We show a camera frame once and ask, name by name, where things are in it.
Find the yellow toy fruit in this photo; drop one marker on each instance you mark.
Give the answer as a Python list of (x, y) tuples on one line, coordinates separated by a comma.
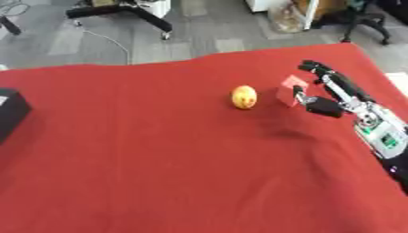
[(244, 97)]

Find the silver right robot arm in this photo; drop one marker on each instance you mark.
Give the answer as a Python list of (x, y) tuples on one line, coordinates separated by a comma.
[(380, 133)]

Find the clear plastic bag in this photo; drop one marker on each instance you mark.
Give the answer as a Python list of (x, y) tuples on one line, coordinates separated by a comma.
[(285, 18)]

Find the black chair leg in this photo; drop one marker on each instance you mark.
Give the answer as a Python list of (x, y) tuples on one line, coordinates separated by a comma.
[(9, 25)]

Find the red cube block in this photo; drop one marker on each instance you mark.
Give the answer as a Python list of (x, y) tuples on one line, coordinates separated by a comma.
[(291, 90)]

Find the black office chair base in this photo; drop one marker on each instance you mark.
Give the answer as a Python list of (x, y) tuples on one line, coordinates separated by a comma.
[(127, 13)]

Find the black box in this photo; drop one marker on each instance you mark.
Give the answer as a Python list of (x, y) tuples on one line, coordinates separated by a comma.
[(10, 113)]

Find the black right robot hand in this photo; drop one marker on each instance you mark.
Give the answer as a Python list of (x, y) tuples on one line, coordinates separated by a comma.
[(330, 106)]

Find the black chair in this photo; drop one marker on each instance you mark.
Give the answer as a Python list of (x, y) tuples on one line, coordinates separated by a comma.
[(361, 18)]

